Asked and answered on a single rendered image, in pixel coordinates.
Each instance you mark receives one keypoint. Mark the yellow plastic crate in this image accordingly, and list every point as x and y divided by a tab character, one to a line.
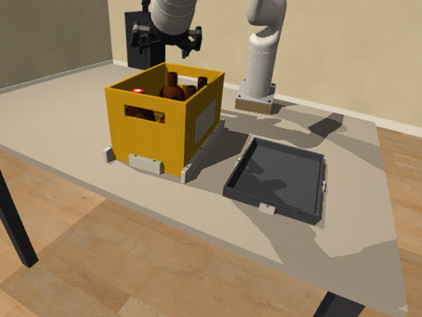
187	124

